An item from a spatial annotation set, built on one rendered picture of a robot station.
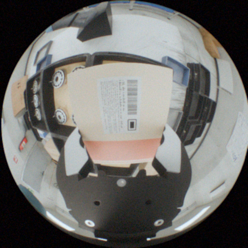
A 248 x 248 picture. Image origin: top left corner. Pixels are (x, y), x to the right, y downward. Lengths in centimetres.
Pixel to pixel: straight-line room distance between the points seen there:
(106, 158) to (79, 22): 53
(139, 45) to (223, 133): 290
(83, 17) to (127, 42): 34
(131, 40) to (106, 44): 16
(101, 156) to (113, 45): 55
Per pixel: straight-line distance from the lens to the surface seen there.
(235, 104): 287
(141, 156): 15
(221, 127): 298
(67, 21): 47
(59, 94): 51
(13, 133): 317
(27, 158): 334
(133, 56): 29
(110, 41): 58
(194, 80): 111
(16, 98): 310
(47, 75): 51
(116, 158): 15
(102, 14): 42
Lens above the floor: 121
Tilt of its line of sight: 58 degrees down
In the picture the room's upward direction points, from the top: 175 degrees clockwise
